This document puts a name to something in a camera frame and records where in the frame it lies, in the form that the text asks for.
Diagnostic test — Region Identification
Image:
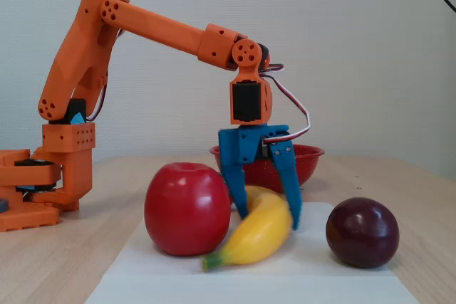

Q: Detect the blue hinged gripper finger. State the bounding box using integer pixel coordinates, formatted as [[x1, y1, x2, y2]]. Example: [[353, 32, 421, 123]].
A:
[[269, 139, 304, 231]]

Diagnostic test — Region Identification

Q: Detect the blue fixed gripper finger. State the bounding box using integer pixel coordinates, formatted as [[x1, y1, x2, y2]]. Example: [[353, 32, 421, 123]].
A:
[[222, 164, 251, 220]]

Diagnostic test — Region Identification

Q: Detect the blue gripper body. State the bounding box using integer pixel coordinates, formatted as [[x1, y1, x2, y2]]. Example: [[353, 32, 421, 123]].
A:
[[217, 124, 291, 174]]

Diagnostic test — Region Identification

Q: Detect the yellow toy banana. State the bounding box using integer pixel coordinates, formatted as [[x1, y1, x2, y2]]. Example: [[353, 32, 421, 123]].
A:
[[202, 185, 295, 273]]

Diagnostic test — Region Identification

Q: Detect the orange robot base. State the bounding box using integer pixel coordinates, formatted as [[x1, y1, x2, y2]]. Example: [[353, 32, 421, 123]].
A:
[[0, 149, 61, 233]]

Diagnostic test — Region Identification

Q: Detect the red speckled enamel bowl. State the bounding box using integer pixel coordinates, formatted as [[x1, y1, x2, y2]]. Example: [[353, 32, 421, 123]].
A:
[[209, 143, 326, 194]]

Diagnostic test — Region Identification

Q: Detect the red toy apple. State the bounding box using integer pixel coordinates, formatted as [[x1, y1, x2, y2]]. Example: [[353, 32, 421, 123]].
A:
[[143, 162, 232, 257]]

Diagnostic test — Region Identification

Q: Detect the dark purple toy plum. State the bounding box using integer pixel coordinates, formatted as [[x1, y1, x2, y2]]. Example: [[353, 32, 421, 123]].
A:
[[325, 196, 400, 269]]

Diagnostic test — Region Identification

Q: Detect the white paper sheet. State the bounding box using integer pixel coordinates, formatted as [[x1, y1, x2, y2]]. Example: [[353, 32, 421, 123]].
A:
[[84, 201, 421, 304]]

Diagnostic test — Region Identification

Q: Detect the white red black servo wire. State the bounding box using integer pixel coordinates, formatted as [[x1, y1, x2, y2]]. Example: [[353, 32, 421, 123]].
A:
[[259, 63, 312, 143]]

